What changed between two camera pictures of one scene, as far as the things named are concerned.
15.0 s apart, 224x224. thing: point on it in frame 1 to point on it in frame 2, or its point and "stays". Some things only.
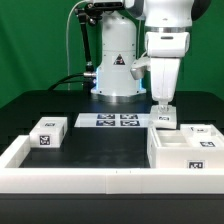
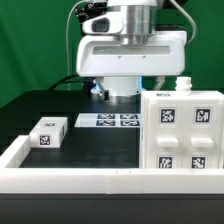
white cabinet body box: [168, 149] to [177, 96]
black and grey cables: [68, 78] stays
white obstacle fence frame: [15, 179] stays
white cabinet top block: [48, 132] stays
